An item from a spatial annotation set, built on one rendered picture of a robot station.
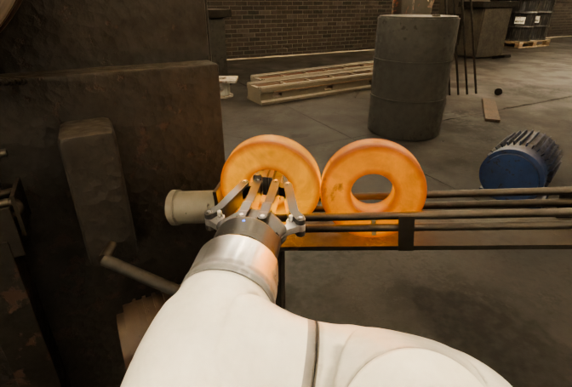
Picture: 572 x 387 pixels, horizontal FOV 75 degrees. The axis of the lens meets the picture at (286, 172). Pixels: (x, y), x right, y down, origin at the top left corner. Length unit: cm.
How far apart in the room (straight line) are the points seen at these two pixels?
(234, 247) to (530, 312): 136
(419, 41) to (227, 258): 262
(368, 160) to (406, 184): 7
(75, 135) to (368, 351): 51
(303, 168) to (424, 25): 239
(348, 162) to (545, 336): 114
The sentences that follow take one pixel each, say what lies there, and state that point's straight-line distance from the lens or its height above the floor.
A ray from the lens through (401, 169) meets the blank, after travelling 55.
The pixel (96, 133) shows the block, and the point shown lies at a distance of 64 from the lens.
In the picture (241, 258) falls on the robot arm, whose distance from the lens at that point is 35.
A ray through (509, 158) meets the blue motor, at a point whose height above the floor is 29.
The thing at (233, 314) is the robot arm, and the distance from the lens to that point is 30.
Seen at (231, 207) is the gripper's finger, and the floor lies 73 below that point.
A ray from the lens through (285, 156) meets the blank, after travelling 54.
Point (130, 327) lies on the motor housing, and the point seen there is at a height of 53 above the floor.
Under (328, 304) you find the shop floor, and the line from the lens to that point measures 142.
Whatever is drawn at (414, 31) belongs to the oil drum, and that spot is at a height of 79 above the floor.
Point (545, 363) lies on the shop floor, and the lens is 147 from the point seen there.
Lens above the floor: 98
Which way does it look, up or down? 25 degrees down
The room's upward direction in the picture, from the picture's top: straight up
